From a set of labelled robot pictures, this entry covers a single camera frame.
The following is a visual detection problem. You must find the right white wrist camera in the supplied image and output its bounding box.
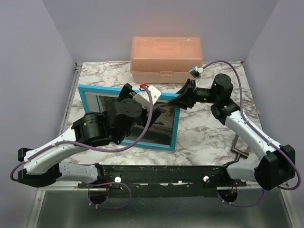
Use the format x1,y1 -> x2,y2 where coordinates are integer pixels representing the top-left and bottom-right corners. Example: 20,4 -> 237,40
189,65 -> 204,88

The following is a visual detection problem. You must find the light wooden picture frame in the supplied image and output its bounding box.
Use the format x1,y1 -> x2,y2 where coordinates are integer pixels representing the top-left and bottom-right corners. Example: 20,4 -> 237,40
78,85 -> 180,151

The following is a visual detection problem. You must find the aerial landscape photo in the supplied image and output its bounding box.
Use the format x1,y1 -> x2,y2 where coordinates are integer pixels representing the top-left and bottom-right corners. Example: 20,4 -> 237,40
85,92 -> 177,146

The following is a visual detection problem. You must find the orange translucent plastic box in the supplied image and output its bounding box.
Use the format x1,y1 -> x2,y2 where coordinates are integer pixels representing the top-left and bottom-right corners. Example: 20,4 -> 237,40
130,37 -> 203,84

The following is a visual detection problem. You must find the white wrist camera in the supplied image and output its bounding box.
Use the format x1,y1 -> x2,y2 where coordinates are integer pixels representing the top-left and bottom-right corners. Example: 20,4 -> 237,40
133,83 -> 162,110
189,65 -> 204,88

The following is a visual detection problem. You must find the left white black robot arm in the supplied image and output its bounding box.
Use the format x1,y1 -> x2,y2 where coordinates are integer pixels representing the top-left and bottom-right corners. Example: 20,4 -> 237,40
10,84 -> 162,188

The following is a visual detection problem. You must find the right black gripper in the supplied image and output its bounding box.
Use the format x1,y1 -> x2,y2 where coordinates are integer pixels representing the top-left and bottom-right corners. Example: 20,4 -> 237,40
168,79 -> 219,110

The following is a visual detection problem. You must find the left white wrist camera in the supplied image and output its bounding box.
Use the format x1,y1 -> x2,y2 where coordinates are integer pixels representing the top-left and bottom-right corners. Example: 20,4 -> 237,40
133,83 -> 162,110

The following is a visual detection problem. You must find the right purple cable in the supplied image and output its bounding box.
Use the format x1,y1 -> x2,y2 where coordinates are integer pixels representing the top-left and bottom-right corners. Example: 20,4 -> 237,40
201,61 -> 300,207

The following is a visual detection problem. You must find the aluminium rail frame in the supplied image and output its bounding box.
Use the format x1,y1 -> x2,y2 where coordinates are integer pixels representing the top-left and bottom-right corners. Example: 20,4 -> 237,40
26,62 -> 293,228

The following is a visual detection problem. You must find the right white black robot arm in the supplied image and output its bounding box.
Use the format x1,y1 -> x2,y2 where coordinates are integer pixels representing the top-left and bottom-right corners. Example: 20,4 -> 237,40
169,74 -> 295,190

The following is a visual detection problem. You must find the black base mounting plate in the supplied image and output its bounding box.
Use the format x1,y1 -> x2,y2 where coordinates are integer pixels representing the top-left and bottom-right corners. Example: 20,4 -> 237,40
88,164 -> 246,202

